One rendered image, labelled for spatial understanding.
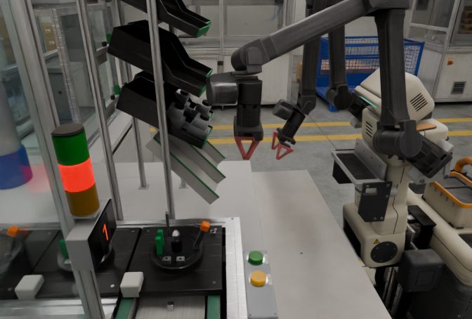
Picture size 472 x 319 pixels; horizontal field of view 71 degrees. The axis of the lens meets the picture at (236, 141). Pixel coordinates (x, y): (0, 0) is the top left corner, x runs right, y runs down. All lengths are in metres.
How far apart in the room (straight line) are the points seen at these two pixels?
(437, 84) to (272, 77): 2.50
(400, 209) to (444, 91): 4.75
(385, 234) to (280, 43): 0.85
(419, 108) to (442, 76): 4.74
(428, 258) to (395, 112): 0.63
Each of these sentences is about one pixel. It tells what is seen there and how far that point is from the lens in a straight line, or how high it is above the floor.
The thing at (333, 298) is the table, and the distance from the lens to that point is 1.03.
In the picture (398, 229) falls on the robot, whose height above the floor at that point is 0.83.
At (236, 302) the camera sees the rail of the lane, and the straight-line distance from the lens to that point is 0.86.
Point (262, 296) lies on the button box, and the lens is 0.87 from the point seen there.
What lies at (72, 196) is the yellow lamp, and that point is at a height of 1.30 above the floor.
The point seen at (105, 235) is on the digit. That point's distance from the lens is 0.70.
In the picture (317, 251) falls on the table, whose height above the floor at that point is 0.86.
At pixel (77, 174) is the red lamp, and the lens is 0.61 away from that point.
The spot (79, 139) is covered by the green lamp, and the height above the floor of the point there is 1.40.
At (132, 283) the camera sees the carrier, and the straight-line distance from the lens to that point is 0.88.
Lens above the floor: 1.62
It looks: 24 degrees down
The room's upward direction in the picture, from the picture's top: straight up
